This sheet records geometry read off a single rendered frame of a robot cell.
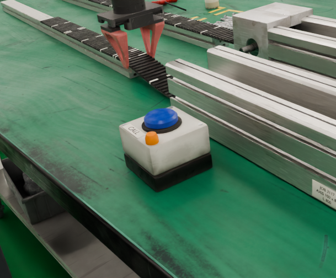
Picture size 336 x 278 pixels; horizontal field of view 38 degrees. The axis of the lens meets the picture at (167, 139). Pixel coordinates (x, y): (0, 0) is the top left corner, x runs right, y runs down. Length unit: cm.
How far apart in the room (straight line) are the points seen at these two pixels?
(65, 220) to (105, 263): 26
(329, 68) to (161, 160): 30
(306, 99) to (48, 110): 44
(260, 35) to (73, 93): 34
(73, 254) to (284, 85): 94
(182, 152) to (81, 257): 87
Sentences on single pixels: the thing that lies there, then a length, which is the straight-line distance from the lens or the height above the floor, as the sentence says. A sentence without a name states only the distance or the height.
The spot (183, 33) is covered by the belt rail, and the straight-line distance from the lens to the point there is 109.
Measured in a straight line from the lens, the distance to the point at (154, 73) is 84.
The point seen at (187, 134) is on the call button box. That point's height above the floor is 84.
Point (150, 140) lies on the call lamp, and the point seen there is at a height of 85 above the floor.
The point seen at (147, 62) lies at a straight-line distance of 88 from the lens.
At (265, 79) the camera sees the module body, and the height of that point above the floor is 85.
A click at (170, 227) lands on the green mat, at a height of 78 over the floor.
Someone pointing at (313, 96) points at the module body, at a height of 85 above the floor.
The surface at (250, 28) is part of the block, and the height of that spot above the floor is 86.
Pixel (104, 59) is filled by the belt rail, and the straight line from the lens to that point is 101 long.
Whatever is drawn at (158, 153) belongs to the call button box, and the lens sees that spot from 53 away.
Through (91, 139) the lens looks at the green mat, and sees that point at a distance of 70.
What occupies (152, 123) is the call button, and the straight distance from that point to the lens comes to 55.
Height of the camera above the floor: 109
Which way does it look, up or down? 28 degrees down
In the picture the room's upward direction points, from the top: 9 degrees counter-clockwise
